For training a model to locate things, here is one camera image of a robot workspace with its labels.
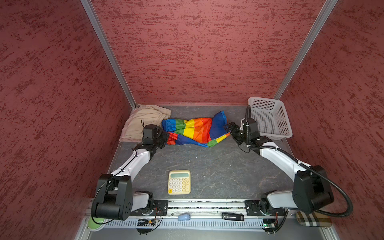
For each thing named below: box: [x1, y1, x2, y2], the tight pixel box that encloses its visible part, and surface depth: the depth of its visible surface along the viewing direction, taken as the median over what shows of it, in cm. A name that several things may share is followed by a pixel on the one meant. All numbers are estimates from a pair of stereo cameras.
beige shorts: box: [119, 104, 172, 142], surface depth 105 cm
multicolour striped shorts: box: [162, 110, 232, 148], surface depth 97 cm
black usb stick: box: [221, 212, 245, 222], surface depth 71 cm
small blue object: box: [178, 214, 191, 221], surface depth 72 cm
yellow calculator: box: [167, 169, 191, 195], surface depth 82 cm
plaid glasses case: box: [296, 211, 332, 227], surface depth 70 cm
